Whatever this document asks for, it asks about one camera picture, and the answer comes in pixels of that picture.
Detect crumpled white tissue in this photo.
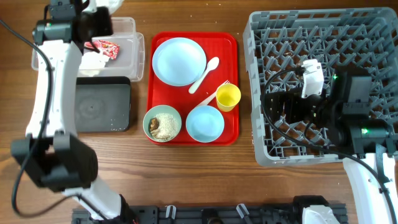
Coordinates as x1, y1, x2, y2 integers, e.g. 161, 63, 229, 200
79, 52, 109, 77

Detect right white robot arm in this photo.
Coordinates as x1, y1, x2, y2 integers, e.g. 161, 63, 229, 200
261, 66, 397, 223

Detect green bowl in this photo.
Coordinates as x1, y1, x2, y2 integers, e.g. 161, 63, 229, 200
142, 105, 182, 143

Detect light blue plate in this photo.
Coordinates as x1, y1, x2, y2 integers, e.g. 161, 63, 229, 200
152, 37, 207, 86

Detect red serving tray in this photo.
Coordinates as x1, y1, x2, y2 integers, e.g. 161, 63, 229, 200
147, 32, 239, 146

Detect clear plastic waste bin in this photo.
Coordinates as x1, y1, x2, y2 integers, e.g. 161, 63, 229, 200
31, 16, 146, 83

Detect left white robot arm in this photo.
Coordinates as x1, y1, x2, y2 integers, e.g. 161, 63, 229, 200
11, 1, 139, 223

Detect yellow plastic cup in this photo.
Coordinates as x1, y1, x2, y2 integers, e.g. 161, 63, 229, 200
216, 83, 241, 112

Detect black mounting rail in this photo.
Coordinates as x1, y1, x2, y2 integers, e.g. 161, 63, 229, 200
71, 203, 348, 224

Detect black waste tray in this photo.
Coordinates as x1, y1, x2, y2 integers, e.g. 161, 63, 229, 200
75, 77, 131, 133

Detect red snack wrapper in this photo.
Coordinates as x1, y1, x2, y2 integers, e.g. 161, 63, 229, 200
84, 40, 120, 60

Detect light blue bowl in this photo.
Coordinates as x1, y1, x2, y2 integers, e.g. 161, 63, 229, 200
185, 105, 225, 143

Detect white plastic fork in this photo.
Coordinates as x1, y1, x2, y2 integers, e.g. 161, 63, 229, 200
198, 80, 230, 106

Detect white plastic spoon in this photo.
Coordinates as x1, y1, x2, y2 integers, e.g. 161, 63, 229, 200
188, 57, 220, 94

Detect rice and food scraps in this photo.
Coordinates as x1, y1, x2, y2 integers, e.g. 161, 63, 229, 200
149, 113, 180, 142

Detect grey dishwasher rack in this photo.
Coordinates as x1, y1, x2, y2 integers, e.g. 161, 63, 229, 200
243, 7, 397, 167

